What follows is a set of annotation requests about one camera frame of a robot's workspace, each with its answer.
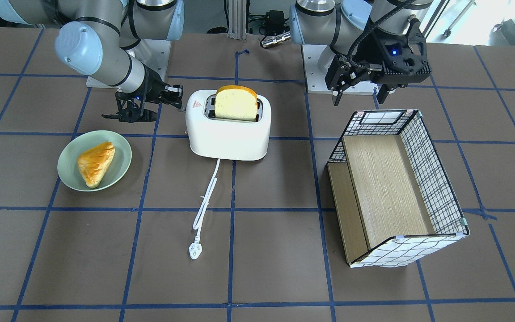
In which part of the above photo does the white two-slot toaster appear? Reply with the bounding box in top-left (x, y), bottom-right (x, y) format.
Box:
top-left (186, 89), bottom-right (272, 161)

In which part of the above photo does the wire grid wooden shelf box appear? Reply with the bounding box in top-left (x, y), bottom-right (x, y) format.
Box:
top-left (326, 110), bottom-right (470, 268)

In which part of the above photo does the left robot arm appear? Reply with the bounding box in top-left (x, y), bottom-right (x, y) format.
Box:
top-left (290, 0), bottom-right (432, 106)

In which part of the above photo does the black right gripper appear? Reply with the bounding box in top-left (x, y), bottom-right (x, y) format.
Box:
top-left (102, 67), bottom-right (184, 123)

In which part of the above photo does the silver metal cylinder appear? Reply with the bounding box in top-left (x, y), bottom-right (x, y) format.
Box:
top-left (259, 31), bottom-right (291, 49)

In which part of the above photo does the aluminium frame post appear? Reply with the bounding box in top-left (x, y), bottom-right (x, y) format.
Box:
top-left (226, 0), bottom-right (249, 42)

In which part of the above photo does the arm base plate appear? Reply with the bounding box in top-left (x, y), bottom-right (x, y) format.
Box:
top-left (301, 44), bottom-right (376, 95)
top-left (86, 37), bottom-right (172, 90)

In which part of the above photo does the toast bread slice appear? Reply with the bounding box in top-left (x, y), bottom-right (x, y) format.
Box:
top-left (214, 85), bottom-right (258, 122)

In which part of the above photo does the black power adapter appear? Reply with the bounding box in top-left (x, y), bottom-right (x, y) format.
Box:
top-left (264, 10), bottom-right (285, 30)

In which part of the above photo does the pale green plate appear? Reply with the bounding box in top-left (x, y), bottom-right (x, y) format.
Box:
top-left (57, 130), bottom-right (132, 191)

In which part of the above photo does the golden triangular pastry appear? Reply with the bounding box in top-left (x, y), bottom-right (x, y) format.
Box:
top-left (77, 141), bottom-right (116, 188)

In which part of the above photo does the white toaster power cord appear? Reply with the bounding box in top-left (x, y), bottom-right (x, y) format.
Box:
top-left (188, 158), bottom-right (221, 261)

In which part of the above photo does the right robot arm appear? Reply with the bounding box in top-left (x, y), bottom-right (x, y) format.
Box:
top-left (0, 0), bottom-right (185, 123)

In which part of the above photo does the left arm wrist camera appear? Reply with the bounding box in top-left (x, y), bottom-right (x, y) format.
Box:
top-left (370, 15), bottom-right (432, 85)

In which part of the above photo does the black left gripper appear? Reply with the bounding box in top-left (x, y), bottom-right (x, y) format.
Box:
top-left (325, 27), bottom-right (432, 106)

